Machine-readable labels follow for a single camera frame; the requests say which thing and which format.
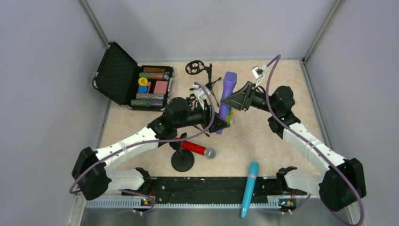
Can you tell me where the red glitter microphone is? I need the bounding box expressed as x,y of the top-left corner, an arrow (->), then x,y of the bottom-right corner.
169,140 -> 216,159

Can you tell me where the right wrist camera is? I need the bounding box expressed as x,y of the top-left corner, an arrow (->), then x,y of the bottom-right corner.
251,65 -> 269,88

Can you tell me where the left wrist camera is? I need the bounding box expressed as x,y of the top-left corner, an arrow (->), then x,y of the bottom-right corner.
193,88 -> 209,110

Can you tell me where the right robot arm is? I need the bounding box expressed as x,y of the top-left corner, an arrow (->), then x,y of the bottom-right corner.
221,81 -> 367,212

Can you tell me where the blue poker chip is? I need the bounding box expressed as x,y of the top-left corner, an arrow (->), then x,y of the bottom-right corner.
138,86 -> 148,93

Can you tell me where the black round-base mic stand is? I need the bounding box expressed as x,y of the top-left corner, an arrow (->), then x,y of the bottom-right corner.
169,141 -> 195,172

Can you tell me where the teal microphone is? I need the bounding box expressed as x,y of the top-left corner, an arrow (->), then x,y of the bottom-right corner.
240,161 -> 259,218

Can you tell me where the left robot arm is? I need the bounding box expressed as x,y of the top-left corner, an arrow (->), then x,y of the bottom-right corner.
69,97 -> 230,201

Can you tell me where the black tripod stand with clip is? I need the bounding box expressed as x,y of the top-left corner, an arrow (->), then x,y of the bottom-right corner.
186,94 -> 210,137

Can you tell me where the black tripod stand with shockmount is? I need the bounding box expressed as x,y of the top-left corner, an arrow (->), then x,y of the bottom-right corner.
184,60 -> 222,107

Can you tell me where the purple microphone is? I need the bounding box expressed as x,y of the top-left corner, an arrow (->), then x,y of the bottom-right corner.
215,71 -> 238,135

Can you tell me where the red card deck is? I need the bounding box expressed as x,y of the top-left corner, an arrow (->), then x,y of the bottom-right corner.
153,80 -> 168,95

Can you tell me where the yellow big blind chip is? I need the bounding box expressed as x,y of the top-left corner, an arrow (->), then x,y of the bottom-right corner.
138,77 -> 149,87

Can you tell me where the toy brick car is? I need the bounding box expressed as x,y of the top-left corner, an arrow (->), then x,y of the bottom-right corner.
226,107 -> 234,124

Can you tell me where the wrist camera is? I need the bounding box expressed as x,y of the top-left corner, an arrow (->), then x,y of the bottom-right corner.
251,65 -> 269,88
193,88 -> 209,110

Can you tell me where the black poker chip case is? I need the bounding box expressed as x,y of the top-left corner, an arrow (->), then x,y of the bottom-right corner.
92,41 -> 174,112

